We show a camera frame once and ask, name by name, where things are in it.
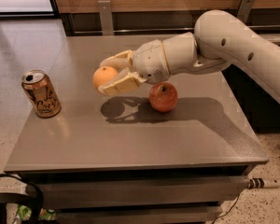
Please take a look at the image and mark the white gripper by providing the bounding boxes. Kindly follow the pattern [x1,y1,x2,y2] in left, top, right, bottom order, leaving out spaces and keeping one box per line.
[98,40,170,96]

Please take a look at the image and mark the orange fruit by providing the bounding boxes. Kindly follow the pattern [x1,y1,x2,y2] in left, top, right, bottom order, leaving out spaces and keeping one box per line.
[92,66,118,89]

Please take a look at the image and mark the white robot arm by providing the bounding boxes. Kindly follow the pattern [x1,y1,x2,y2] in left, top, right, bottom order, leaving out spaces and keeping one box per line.
[98,10,280,104]

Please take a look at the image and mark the orange LaCroix can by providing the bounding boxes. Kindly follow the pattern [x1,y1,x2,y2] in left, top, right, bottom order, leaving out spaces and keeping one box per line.
[21,70,62,119]

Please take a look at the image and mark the red apple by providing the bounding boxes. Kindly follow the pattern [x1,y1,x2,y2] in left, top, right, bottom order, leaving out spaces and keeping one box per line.
[148,82,178,113]

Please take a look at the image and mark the grey drawer cabinet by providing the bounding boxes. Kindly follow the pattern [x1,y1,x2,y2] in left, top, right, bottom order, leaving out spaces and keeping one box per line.
[6,36,267,224]

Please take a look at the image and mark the white power strip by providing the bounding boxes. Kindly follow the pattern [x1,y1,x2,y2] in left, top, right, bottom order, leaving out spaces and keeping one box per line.
[247,178,280,189]

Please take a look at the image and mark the green snack bag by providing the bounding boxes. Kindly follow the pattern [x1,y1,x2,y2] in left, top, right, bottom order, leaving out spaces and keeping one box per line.
[12,205,58,224]

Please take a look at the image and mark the left metal wall bracket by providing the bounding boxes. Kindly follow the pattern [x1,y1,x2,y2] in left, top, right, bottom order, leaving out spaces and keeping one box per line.
[98,0,114,35]

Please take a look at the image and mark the metal wall bracket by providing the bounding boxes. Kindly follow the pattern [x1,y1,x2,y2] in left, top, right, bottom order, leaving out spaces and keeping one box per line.
[236,0,255,23]
[98,0,114,35]

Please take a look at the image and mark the right metal wall bracket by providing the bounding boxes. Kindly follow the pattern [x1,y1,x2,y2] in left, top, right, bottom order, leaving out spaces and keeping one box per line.
[236,0,255,23]

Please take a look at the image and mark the black power cable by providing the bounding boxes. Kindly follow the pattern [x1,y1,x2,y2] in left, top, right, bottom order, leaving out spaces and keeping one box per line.
[210,193,241,224]

